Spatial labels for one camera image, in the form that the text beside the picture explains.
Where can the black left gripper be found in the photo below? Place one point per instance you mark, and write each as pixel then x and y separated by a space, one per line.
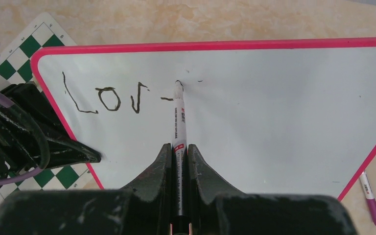
pixel 19 151

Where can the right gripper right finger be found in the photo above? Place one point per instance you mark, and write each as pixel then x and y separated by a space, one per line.
pixel 208 189

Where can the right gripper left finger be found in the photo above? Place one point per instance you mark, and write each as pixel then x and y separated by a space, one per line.
pixel 147 204

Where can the black whiteboard marker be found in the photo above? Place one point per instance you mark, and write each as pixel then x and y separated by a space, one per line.
pixel 180 218

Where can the pink framed whiteboard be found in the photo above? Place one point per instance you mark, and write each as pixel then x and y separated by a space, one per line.
pixel 283 116

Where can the purple whiteboard marker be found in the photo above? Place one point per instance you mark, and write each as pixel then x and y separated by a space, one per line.
pixel 370 199

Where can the green white chessboard mat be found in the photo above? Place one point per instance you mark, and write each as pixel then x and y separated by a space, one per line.
pixel 15 68

